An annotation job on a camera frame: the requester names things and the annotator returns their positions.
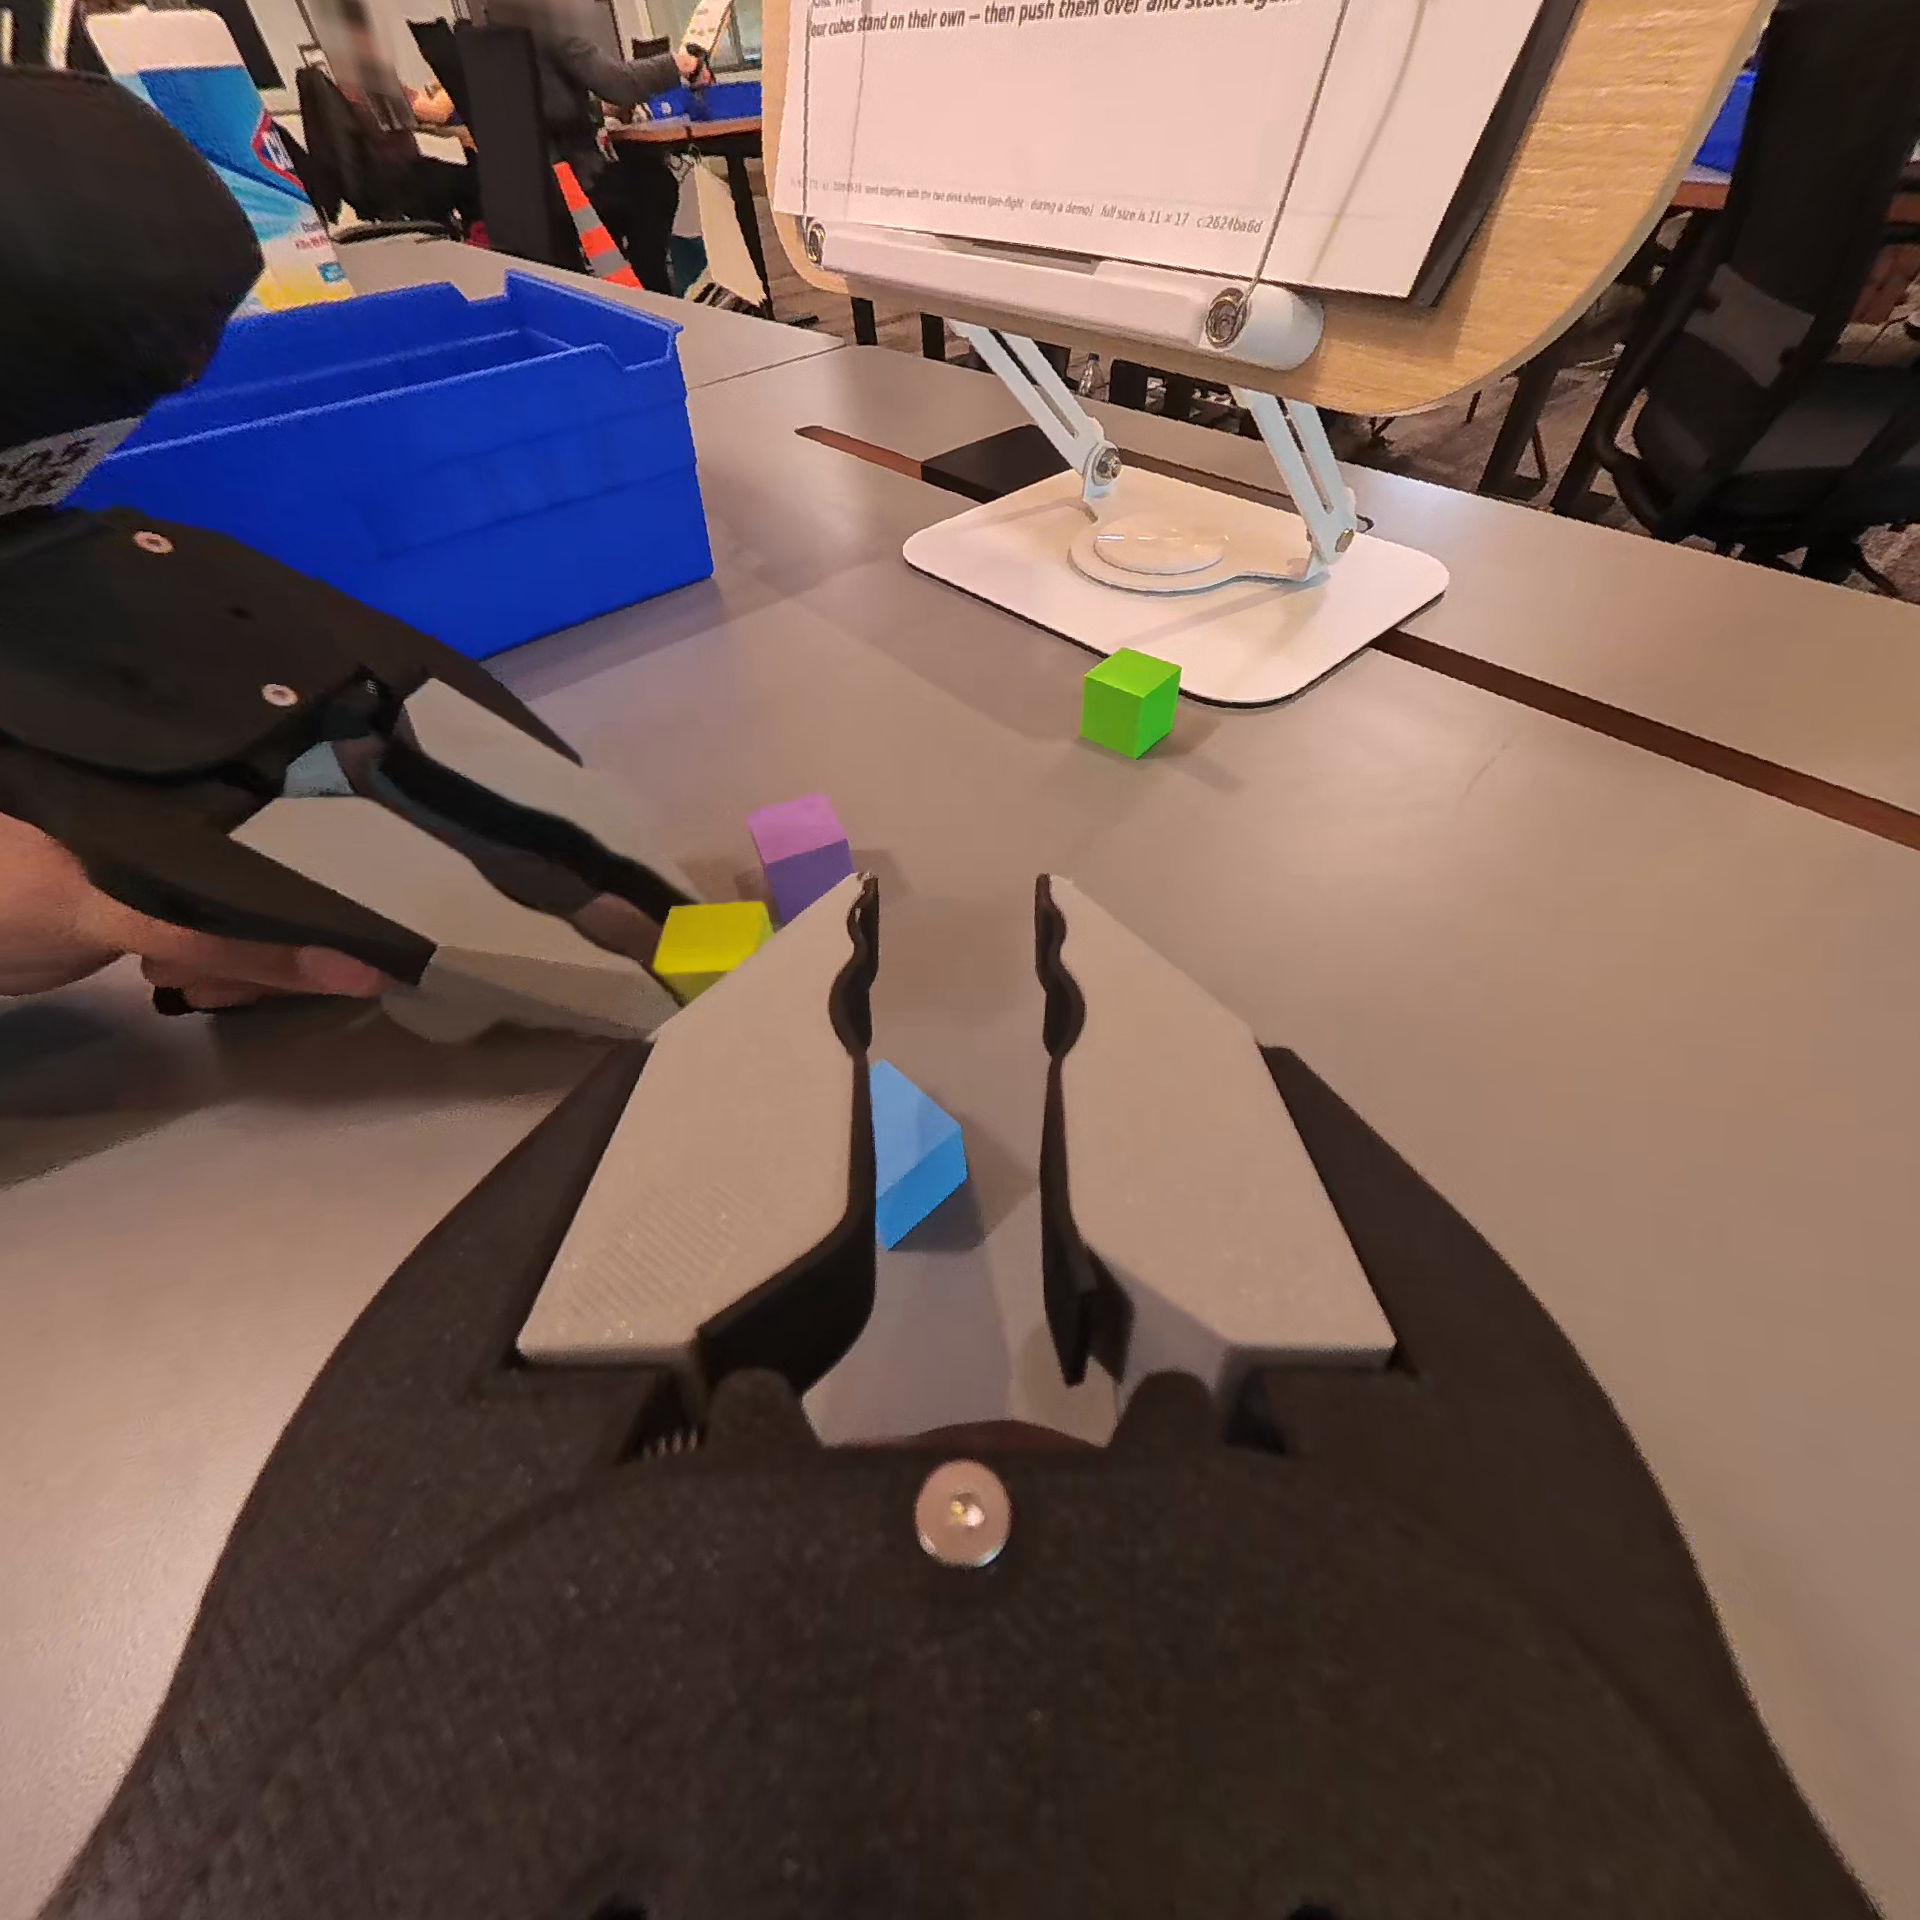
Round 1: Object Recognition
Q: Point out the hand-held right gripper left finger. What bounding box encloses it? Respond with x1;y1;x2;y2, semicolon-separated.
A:
514;872;882;1396

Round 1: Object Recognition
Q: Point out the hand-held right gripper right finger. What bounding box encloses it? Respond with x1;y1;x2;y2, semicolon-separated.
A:
1036;872;1403;1390

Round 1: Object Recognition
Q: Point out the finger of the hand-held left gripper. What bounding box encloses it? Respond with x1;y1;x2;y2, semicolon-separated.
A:
231;797;686;1048
373;674;708;942

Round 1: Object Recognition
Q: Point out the yellow foam cube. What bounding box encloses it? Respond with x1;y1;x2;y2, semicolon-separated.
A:
651;898;776;1006

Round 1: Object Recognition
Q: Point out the blue foam cube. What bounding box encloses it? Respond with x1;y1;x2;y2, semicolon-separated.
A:
869;1056;972;1252

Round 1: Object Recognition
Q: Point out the purple foam cube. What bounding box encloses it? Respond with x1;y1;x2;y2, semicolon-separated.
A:
744;793;858;930

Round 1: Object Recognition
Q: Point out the green foam cube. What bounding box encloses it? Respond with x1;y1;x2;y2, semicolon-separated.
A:
1079;646;1183;762

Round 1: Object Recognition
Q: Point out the person's left hand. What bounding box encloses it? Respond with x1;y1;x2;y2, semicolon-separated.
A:
0;816;387;1012

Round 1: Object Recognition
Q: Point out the blue plastic bin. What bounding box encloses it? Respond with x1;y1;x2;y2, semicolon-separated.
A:
66;267;718;662

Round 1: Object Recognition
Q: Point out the wipes canister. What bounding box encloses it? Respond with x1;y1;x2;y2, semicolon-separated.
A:
86;8;359;314

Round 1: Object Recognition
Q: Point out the wooden document stand white base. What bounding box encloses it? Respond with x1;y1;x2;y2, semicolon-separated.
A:
759;0;1781;709

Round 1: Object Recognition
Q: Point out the orange traffic cone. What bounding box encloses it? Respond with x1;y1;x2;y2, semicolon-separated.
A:
551;160;644;293

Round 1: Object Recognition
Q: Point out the white printed paper sheet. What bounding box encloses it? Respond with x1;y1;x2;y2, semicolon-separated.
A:
771;0;1547;300

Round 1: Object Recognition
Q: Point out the black office chair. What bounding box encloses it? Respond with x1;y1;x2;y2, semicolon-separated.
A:
1552;0;1920;589

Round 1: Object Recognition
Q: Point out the black table cable cover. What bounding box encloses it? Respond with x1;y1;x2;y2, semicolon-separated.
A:
918;422;1071;505

